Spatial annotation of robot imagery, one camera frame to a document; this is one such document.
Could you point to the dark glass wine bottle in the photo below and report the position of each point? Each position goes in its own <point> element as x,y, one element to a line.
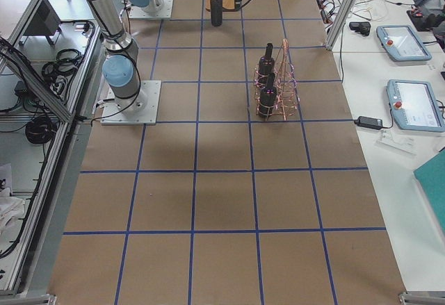
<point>216,12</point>

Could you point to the dark wine bottle in rack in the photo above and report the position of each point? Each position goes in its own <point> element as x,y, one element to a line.
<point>267,97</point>

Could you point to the far teach pendant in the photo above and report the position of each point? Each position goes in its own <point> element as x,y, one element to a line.
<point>402,43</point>

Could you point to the teach pendant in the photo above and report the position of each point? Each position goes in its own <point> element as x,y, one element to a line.
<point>413,106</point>
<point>402,43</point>

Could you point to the black power adapter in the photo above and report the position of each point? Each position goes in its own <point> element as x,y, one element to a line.
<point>369,123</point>

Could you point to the near teach pendant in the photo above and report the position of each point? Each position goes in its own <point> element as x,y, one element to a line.
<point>413,106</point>

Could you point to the brown paper table cover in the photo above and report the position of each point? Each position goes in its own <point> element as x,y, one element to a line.
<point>216,205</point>

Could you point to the teal folder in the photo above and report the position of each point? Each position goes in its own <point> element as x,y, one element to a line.
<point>431,177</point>

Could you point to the white cloth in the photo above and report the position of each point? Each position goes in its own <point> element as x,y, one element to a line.
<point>12,208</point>

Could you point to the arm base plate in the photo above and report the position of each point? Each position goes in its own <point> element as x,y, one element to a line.
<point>143,110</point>
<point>157,9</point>

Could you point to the copper wire wine rack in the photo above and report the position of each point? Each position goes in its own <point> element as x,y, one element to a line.
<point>287,101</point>

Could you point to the aluminium frame post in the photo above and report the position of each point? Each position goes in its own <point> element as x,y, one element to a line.
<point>338,23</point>

